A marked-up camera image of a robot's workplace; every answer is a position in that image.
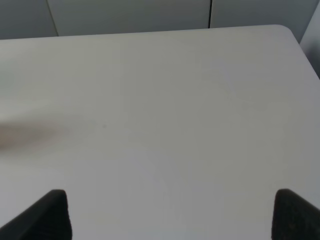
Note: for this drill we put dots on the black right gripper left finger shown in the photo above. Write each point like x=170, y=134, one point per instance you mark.
x=47, y=219

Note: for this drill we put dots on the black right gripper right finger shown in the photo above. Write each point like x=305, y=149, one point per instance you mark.
x=294, y=218

